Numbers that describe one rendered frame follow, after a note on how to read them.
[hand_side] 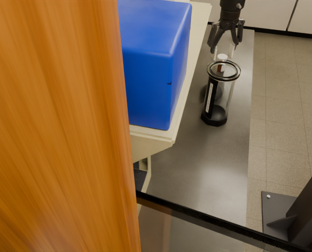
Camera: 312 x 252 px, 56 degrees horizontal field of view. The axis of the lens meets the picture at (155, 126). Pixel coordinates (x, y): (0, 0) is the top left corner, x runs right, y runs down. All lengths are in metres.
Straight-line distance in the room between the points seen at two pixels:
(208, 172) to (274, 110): 1.80
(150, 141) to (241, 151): 0.77
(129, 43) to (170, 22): 0.05
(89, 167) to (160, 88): 0.09
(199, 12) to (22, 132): 0.37
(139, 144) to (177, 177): 0.65
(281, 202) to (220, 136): 1.12
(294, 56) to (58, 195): 3.31
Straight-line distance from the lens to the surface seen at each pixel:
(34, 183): 0.27
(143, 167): 0.88
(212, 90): 1.00
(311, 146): 2.53
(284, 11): 3.64
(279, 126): 2.58
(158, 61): 0.24
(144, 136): 0.29
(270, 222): 1.98
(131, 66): 0.25
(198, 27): 0.47
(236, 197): 0.94
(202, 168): 0.97
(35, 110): 0.19
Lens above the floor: 1.73
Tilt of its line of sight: 47 degrees down
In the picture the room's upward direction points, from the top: straight up
